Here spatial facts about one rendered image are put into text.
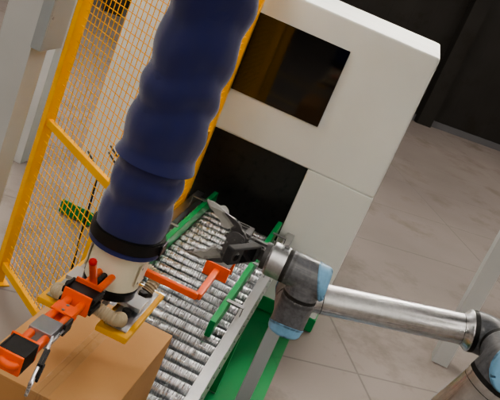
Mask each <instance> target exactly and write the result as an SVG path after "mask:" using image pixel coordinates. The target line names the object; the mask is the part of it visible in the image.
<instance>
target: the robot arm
mask: <svg viewBox="0 0 500 400"><path fill-rule="evenodd" d="M206 201H207V203H208V206H209V208H210V209H211V210H212V211H213V212H214V213H215V215H216V216H217V217H218V218H219V219H220V221H221V225H222V227H223V228H227V229H230V231H231V232H230V233H226V234H225V237H226V240H225V243H222V244H221V247H222V248H218V247H216V246H214V247H211V248H206V249H204V248H202V249H199V250H197V249H194V248H193V249H187V252H188V253H190V254H191V255H192V256H196V257H198V258H202V259H205V260H209V261H213V262H217V263H225V264H227V265H232V264H239V263H251V262H256V260H259V261H260V263H259V266H258V268H260V269H262V270H263V268H264V270H263V275H266V276H268V277H270V278H272V279H274V280H276V281H278V282H277V283H276V286H275V304H274V310H273V313H272V315H271V317H269V322H268V326H269V328H270V330H271V331H272V332H273V333H275V334H277V335H278V336H280V337H283V338H286V339H288V340H296V339H298V338H299V337H300V336H301V334H302V333H303V329H304V328H305V326H306V323H307V321H308V320H309V317H310V315H311V314H312V313H318V314H321V315H325V316H330V317H336V318H340V319H344V320H348V321H354V322H359V323H362V324H366V325H373V326H377V327H380V328H385V329H391V330H395V331H399V332H403V333H409V334H413V335H418V336H421V337H428V338H432V339H436V340H442V341H447V342H450V343H454V344H459V345H460V347H461V348H462V349H463V351H465V352H471V353H474V354H476V355H477V356H479V357H478V358H476V359H475V360H474V361H473V362H472V363H470V366H469V367H468V368H467V369H465V370H464V371H463V372H462V373H461V374H459V375H458V376H457V377H456V378H455V379H453V380H452V381H451V382H450V383H449V384H448V385H447V386H446V387H445V388H444V389H443V390H441V391H440V392H439V393H438V394H436V395H435V396H434V397H433V398H432V399H430V400H500V319H499V318H497V317H495V316H492V315H490V314H488V313H484V312H482V311H478V310H468V311H467V312H466V313H460V312H456V311H452V310H445V309H441V308H437V307H433V306H427V305H423V304H419V303H415V302H408V301H404V300H401V299H396V298H390V297H386V296H382V295H378V294H372V293H368V292H363V291H360V290H353V289H349V288H345V287H339V286H334V285H331V284H329V283H330V280H331V278H332V275H333V269H332V268H331V267H330V266H328V265H326V264H325V263H323V262H322V261H321V262H320V261H318V260H316V259H314V258H312V257H310V256H307V255H305V254H303V253H301V252H298V251H296V250H294V249H293V248H290V246H289V245H288V244H286V245H284V244H281V243H279V242H276V244H275V246H274V244H272V243H271V242H268V243H266V242H263V241H261V240H259V239H257V238H256V236H255V235H254V234H253V233H254V231H255V229H254V228H253V227H251V226H249V225H246V224H244V223H242V222H240V221H238V220H237V219H236V218H235V217H233V216H231V215H230V214H229V210H228V208H227V207H226V206H220V205H219V204H217V203H216V202H214V201H212V200H209V199H207V200H206Z"/></svg>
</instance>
